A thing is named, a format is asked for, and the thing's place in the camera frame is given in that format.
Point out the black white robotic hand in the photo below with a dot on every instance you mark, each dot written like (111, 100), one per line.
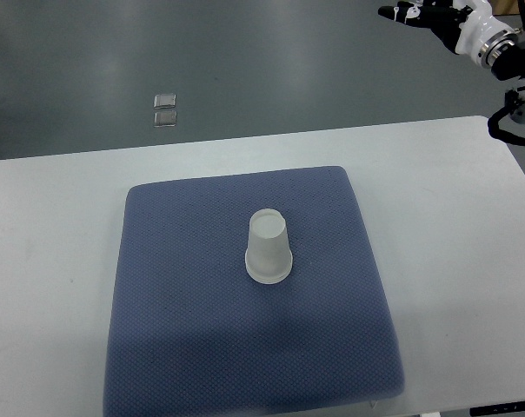
(466, 28)

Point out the white paper cup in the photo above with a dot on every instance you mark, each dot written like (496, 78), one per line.
(268, 279)
(268, 250)

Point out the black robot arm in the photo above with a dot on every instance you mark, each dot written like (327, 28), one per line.
(510, 65)

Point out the wooden furniture corner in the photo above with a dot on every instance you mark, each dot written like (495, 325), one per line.
(505, 7)

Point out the upper metal floor plate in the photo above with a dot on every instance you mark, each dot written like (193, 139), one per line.
(165, 101)

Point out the black table edge label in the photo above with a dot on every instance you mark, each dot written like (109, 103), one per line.
(505, 408)

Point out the blue grey mesh cushion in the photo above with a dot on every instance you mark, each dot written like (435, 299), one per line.
(191, 334)

